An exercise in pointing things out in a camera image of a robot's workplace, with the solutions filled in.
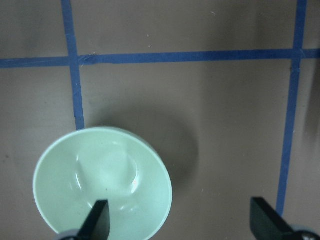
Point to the green bowl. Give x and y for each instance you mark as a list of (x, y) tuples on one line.
[(103, 163)]

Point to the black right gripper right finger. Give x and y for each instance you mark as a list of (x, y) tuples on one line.
[(266, 223)]

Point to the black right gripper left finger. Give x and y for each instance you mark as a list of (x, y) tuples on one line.
[(97, 225)]

